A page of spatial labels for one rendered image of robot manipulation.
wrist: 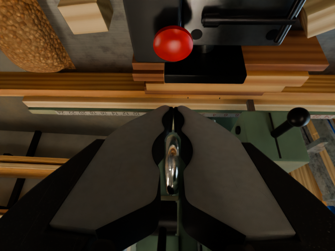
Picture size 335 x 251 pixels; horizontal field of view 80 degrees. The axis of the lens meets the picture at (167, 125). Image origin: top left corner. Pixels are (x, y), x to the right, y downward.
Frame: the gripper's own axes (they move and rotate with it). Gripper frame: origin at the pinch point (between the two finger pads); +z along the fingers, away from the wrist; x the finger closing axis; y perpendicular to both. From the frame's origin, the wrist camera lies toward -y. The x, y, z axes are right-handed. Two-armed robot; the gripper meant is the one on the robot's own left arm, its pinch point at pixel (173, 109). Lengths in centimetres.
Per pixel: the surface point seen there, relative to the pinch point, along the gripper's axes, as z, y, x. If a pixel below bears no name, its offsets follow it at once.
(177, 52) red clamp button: 5.3, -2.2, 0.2
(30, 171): 134, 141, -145
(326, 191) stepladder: 59, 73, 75
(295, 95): 21.1, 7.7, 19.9
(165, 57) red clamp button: 5.7, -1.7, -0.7
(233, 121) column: 34.8, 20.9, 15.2
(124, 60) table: 22.6, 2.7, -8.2
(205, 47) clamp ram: 13.2, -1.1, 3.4
